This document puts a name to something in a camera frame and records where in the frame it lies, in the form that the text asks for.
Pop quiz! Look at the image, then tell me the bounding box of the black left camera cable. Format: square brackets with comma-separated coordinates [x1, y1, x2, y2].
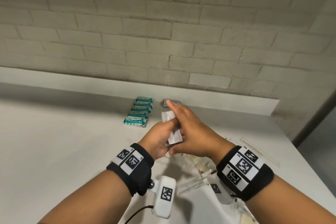
[123, 205, 154, 224]

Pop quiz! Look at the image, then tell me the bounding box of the pile of mixed clear packets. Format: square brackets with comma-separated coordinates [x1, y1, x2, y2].
[157, 137, 279, 224]

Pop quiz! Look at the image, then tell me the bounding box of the person's left forearm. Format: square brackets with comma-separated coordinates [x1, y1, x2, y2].
[36, 170, 132, 224]

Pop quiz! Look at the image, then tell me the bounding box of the black wristband with markers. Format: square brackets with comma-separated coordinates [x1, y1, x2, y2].
[216, 145, 275, 202]
[106, 143, 155, 197]

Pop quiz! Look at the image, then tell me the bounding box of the white table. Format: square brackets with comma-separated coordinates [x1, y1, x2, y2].
[0, 66, 336, 224]

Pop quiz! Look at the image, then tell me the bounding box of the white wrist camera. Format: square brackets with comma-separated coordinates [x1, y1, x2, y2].
[210, 183, 234, 205]
[151, 176, 177, 218]

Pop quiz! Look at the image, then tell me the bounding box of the black left wristband with markers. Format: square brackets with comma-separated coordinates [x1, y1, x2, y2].
[106, 143, 155, 197]

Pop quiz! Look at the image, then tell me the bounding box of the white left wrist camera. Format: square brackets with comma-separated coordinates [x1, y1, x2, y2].
[151, 176, 177, 218]

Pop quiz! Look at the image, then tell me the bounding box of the stack of large white sachets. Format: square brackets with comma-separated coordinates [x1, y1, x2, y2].
[162, 98, 182, 107]

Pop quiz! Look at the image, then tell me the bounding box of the person's left hand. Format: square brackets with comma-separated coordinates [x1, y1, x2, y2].
[138, 118, 182, 160]

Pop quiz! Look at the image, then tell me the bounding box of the stack of small white sachets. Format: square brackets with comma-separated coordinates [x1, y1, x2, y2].
[160, 111, 183, 146]

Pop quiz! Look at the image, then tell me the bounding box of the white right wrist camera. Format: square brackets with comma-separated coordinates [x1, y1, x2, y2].
[210, 183, 234, 205]

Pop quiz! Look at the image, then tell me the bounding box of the person's right hand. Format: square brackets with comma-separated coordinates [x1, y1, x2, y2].
[167, 100, 236, 164]

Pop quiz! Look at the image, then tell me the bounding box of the black right wristband with markers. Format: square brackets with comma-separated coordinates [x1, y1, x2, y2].
[216, 145, 275, 202]

